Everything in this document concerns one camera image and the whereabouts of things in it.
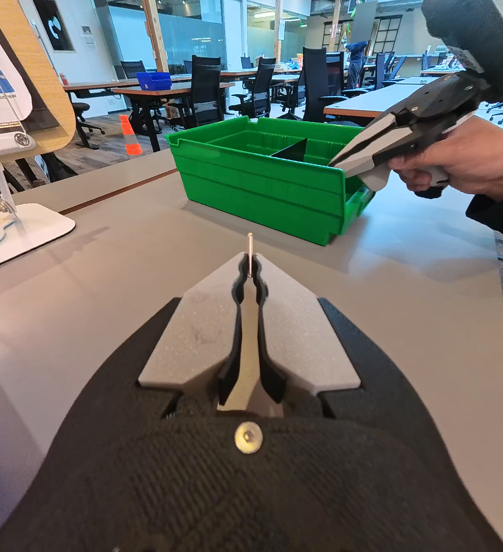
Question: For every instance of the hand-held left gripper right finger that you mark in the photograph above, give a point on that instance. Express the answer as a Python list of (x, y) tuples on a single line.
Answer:
[(303, 340)]

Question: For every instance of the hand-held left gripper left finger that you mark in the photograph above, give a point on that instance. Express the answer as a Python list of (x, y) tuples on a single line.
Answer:
[(191, 336)]

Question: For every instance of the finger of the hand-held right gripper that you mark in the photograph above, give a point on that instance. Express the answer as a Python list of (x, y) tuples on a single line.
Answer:
[(370, 159), (363, 137)]

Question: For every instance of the green plastic bin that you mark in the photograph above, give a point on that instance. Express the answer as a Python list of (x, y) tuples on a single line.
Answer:
[(255, 194)]

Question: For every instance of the white top office desk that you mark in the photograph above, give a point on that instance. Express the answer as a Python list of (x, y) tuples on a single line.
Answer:
[(372, 101)]

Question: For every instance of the grey desk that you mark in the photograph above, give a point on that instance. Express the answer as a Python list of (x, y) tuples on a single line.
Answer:
[(105, 280)]

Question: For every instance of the wooden top office desk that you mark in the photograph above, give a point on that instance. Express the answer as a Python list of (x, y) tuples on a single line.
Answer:
[(156, 91)]

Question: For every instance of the person's right hand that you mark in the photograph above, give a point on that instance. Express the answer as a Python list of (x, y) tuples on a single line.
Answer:
[(484, 159)]

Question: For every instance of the black office chair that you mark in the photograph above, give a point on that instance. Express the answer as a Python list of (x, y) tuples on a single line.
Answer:
[(208, 90), (133, 69), (318, 82), (83, 116), (260, 86)]

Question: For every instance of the black bin divider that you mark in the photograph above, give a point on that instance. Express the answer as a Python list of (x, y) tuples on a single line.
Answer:
[(290, 152)]

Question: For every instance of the white document stand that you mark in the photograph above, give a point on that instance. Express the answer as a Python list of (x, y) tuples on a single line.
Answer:
[(27, 228)]

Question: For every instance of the orange traffic cone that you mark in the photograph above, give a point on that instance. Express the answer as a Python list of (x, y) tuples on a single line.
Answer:
[(130, 138)]

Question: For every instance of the blue plastic bin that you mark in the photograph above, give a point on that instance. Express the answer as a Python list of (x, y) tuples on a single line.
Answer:
[(153, 81)]

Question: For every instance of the black phone icon sign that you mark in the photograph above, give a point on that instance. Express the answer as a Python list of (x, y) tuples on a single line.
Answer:
[(55, 26)]

